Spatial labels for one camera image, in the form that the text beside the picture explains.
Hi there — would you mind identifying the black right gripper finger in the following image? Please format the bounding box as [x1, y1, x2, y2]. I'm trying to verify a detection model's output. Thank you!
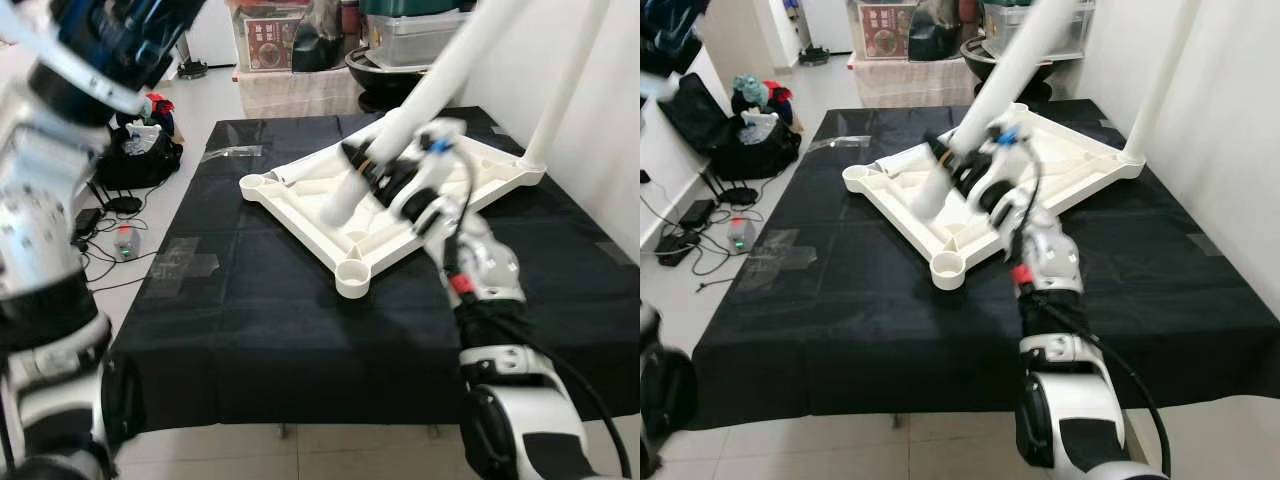
[924, 130, 961, 168]
[341, 140, 378, 178]

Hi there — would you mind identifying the white plastic table top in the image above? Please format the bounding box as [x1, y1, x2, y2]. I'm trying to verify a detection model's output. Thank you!
[842, 102, 1149, 293]
[240, 120, 546, 301]

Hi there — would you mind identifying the beige fringed cloth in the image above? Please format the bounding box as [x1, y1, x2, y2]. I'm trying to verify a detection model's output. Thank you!
[235, 68, 363, 119]
[850, 55, 986, 109]

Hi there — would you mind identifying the colourful clothes pile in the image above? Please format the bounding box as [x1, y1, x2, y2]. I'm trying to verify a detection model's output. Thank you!
[125, 93, 176, 151]
[732, 75, 796, 136]

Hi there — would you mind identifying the black bag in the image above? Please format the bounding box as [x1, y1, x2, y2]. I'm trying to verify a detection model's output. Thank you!
[293, 0, 346, 73]
[908, 0, 963, 63]

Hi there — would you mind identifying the dark red patterned box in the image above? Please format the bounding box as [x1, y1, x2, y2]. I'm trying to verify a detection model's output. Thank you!
[243, 15, 301, 73]
[858, 5, 916, 61]

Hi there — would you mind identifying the clear plastic storage box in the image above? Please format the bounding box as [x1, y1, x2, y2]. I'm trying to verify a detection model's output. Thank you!
[985, 0, 1096, 59]
[365, 10, 471, 69]

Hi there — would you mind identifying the clear box with orange lid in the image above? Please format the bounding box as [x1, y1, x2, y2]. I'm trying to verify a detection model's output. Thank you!
[228, 0, 311, 73]

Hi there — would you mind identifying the dark green round lid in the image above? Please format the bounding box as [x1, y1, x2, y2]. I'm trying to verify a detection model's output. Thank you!
[358, 0, 471, 18]

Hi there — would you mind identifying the black cloth cover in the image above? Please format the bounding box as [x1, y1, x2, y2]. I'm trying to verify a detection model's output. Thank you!
[690, 98, 1280, 433]
[110, 105, 641, 433]

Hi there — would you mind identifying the clear tape patch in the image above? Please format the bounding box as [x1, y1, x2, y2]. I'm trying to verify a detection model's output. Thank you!
[148, 238, 221, 299]
[735, 228, 816, 293]

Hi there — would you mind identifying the black power strip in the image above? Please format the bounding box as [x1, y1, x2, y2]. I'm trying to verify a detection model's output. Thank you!
[655, 235, 701, 266]

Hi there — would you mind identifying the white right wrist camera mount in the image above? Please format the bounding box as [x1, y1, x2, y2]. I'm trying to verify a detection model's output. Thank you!
[395, 120, 467, 227]
[975, 115, 1043, 218]

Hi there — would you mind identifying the black floor cable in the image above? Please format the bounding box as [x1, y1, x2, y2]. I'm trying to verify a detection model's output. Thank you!
[640, 180, 746, 293]
[78, 200, 151, 293]

